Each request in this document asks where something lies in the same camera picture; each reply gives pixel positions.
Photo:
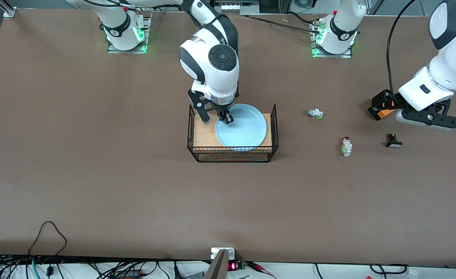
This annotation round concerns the light blue plate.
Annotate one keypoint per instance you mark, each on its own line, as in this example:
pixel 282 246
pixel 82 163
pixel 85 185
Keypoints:
pixel 247 131

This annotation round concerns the white power strip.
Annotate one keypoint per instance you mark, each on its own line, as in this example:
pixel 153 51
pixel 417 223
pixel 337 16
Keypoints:
pixel 235 7

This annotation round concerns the aluminium corner profile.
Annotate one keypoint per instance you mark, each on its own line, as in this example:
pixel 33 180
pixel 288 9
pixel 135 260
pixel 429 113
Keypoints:
pixel 9 11

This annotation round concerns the grey metal camera post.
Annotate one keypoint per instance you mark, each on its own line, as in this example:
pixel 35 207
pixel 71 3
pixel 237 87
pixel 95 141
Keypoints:
pixel 218 269

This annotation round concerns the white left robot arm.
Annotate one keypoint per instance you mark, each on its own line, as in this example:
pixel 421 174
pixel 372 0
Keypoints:
pixel 453 66

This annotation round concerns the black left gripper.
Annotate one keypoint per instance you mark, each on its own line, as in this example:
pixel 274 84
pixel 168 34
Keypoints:
pixel 384 100

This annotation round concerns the orange button box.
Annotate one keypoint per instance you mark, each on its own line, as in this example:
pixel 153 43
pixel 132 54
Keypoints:
pixel 387 112

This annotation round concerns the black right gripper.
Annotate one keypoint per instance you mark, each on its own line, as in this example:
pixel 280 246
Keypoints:
pixel 224 113

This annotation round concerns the black button with white cap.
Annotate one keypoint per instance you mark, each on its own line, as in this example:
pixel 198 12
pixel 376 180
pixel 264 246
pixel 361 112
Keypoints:
pixel 394 143

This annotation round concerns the red capped white button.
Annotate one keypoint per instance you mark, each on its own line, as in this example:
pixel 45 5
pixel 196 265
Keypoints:
pixel 346 148

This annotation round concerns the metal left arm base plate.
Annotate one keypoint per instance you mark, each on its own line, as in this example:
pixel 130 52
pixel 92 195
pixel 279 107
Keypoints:
pixel 344 55

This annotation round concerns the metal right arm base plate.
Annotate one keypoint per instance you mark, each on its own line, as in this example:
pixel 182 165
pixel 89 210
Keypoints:
pixel 135 51

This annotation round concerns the white mounting bracket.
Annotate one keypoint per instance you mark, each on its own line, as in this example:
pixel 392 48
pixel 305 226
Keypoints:
pixel 214 254

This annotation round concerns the light wooden shelf board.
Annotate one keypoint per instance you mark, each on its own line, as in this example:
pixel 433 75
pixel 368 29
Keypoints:
pixel 204 135

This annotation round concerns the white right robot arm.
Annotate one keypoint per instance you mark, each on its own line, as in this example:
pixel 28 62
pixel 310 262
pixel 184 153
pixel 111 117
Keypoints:
pixel 216 77

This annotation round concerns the black power adapter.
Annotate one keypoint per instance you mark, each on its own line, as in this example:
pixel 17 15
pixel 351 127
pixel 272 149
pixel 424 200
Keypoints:
pixel 129 274

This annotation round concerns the red digit display module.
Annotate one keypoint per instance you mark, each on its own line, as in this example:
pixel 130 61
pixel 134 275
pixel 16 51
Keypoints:
pixel 232 266

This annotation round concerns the red clip lead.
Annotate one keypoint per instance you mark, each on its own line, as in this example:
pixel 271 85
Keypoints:
pixel 257 266

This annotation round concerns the green capped white button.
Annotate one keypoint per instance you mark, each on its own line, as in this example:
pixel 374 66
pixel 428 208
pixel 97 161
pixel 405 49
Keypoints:
pixel 316 113

